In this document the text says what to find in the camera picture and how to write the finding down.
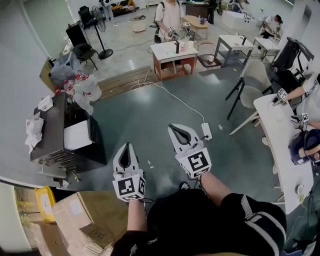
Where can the black and orange sofa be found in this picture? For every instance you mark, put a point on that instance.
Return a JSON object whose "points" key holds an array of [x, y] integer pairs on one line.
{"points": [[123, 6]]}

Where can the white drawer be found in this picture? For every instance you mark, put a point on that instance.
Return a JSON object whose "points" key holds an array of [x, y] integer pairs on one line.
{"points": [[77, 136]]}

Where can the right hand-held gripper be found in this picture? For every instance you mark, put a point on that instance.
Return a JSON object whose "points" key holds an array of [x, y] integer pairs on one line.
{"points": [[196, 162]]}

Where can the black faucet stand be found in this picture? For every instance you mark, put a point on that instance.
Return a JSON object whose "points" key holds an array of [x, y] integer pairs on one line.
{"points": [[177, 47]]}

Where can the white plastic bags cluster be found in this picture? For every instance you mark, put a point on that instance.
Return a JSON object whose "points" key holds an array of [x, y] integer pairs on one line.
{"points": [[86, 91]]}

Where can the large cardboard box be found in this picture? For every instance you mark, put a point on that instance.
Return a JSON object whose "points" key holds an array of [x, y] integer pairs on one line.
{"points": [[82, 220]]}

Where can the long white table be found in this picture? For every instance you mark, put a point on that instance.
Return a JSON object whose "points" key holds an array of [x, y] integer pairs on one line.
{"points": [[282, 150]]}

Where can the black floor fan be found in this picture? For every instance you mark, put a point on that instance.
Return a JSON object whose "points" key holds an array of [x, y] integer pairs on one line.
{"points": [[100, 25]]}

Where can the white counter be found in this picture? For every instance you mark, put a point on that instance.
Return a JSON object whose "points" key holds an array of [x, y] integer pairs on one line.
{"points": [[237, 21]]}

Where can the person's black shirt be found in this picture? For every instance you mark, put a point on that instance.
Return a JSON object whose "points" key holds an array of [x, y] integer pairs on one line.
{"points": [[200, 225]]}

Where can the person's right shoe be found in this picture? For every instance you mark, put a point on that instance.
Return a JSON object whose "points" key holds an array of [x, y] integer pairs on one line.
{"points": [[184, 186]]}

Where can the round white coffee table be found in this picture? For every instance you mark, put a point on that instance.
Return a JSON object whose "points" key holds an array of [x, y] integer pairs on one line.
{"points": [[137, 23]]}

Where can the white lidded plastic box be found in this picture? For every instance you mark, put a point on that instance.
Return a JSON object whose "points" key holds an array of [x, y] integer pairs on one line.
{"points": [[45, 103]]}

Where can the wooden chair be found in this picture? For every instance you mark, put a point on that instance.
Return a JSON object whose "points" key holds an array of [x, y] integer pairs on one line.
{"points": [[208, 63]]}

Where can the small white table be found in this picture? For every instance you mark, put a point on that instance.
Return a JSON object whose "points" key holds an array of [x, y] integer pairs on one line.
{"points": [[266, 45]]}

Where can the crumpled white plastic bag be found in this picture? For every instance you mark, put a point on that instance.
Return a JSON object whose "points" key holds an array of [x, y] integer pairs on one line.
{"points": [[33, 135]]}

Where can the black round-back chair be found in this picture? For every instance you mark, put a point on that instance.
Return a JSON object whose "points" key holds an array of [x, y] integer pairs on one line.
{"points": [[83, 52]]}

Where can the wooden slatted ramp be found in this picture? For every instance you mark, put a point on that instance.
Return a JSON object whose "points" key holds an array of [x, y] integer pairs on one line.
{"points": [[125, 82]]}

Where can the white table grey legs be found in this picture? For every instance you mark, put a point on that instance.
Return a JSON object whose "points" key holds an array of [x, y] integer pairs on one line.
{"points": [[231, 41]]}

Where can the black cabinet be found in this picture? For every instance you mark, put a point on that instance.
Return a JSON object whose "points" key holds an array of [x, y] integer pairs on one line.
{"points": [[75, 35]]}

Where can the beige chair black legs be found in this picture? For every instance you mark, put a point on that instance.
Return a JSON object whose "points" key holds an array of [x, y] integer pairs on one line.
{"points": [[255, 77]]}

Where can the yellow-lidded black bin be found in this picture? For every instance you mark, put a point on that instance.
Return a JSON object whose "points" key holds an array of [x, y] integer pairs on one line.
{"points": [[45, 203]]}

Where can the white-topped brown desk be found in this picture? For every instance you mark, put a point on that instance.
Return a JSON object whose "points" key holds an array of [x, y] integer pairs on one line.
{"points": [[172, 62]]}

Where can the panda plush toy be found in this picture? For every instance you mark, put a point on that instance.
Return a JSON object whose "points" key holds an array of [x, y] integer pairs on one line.
{"points": [[108, 10]]}

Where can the black folding cart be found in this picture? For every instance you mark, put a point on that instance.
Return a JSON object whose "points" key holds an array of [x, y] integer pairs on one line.
{"points": [[287, 60]]}

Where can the oval wooden table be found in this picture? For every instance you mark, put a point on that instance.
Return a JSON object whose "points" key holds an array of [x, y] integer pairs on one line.
{"points": [[193, 21]]}

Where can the white power strip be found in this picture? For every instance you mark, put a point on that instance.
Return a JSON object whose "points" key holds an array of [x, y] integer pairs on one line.
{"points": [[206, 131]]}

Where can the person's right forearm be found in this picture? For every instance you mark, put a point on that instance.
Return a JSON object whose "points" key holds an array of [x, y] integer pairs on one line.
{"points": [[215, 190]]}

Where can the flat cardboard sheet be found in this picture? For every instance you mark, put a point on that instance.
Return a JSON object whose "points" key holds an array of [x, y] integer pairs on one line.
{"points": [[46, 75]]}

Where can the pink bottle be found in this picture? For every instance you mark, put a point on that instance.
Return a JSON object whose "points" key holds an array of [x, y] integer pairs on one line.
{"points": [[182, 47]]}

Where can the person's left forearm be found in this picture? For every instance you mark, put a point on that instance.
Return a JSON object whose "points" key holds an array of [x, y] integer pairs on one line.
{"points": [[136, 215]]}

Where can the green cloth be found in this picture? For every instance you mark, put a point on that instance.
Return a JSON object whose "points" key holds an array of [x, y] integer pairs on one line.
{"points": [[171, 53]]}

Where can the blue-tinted plastic bag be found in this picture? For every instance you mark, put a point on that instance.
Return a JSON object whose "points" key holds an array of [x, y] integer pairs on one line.
{"points": [[62, 70]]}

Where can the white mug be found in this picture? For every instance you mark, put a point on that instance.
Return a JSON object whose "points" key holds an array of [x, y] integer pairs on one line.
{"points": [[210, 58]]}

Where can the black office chair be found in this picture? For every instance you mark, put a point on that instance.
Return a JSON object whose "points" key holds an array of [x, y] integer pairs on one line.
{"points": [[86, 16]]}

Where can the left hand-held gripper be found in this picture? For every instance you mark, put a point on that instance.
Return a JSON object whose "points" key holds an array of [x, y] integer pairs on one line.
{"points": [[128, 188]]}

